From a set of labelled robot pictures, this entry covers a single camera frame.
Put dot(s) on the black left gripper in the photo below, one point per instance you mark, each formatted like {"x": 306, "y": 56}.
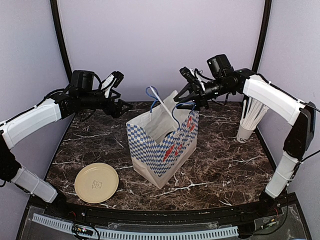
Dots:
{"x": 116, "y": 112}

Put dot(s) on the cream yellow plate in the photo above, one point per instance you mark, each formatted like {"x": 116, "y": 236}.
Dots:
{"x": 96, "y": 183}

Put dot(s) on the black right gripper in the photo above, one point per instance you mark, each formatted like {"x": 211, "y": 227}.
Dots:
{"x": 200, "y": 95}

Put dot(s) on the single paper straw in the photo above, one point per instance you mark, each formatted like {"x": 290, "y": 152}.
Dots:
{"x": 157, "y": 98}

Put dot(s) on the black frame post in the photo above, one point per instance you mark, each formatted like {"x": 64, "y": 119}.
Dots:
{"x": 262, "y": 35}
{"x": 60, "y": 38}

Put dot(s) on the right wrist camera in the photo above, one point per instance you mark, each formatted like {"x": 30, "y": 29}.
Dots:
{"x": 190, "y": 77}

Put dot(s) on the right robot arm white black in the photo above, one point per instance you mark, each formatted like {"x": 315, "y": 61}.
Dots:
{"x": 301, "y": 116}

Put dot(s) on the left black frame post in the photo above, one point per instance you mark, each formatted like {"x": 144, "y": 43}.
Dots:
{"x": 60, "y": 38}

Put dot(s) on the right black frame post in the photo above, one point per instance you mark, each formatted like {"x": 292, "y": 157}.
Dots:
{"x": 262, "y": 35}

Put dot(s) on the blue checkered paper bag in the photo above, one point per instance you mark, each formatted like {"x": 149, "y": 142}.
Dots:
{"x": 156, "y": 157}

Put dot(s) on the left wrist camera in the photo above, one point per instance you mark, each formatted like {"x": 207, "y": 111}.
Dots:
{"x": 112, "y": 81}

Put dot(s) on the paper wrapped straws bundle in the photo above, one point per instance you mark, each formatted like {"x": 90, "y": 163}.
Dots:
{"x": 252, "y": 113}

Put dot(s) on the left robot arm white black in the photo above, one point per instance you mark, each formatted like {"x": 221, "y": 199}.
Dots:
{"x": 57, "y": 105}

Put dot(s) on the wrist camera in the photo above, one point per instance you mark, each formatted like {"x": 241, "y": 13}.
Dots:
{"x": 112, "y": 81}
{"x": 190, "y": 77}

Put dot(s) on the black front table rail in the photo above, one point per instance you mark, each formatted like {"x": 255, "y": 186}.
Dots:
{"x": 234, "y": 215}

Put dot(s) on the white cup holding straws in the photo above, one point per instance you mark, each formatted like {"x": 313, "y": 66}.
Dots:
{"x": 244, "y": 132}

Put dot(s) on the white perforated cable duct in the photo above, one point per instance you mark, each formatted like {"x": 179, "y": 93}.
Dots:
{"x": 121, "y": 231}

